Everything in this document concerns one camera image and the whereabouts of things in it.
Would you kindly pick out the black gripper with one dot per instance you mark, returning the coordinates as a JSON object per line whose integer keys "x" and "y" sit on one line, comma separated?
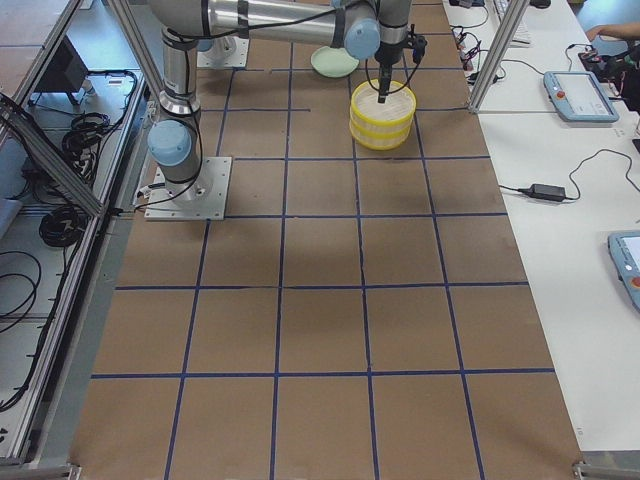
{"x": 386, "y": 54}

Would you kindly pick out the yellow steamer layer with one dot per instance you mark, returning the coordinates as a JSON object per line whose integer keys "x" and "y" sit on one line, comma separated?
{"x": 377, "y": 137}
{"x": 355, "y": 115}

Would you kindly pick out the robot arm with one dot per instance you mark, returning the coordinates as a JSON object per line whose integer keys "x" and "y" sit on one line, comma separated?
{"x": 175, "y": 141}

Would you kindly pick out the white steamer cloth liner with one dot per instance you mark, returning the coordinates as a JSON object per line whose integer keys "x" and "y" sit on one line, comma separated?
{"x": 397, "y": 106}

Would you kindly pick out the light green plate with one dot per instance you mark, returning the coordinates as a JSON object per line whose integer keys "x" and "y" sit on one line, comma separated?
{"x": 333, "y": 62}

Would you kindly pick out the blue teach pendant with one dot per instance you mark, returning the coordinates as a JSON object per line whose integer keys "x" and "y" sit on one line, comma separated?
{"x": 579, "y": 97}
{"x": 623, "y": 249}

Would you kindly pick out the black power adapter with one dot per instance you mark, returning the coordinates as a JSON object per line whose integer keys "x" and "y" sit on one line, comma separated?
{"x": 544, "y": 192}

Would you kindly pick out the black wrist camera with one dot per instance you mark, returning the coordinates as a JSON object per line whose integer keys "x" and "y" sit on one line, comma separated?
{"x": 418, "y": 44}

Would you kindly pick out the aluminium frame post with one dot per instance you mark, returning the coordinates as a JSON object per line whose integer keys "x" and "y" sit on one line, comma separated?
{"x": 500, "y": 43}

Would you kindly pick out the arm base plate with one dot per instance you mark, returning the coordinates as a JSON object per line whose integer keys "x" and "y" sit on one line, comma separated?
{"x": 224, "y": 53}
{"x": 204, "y": 200}

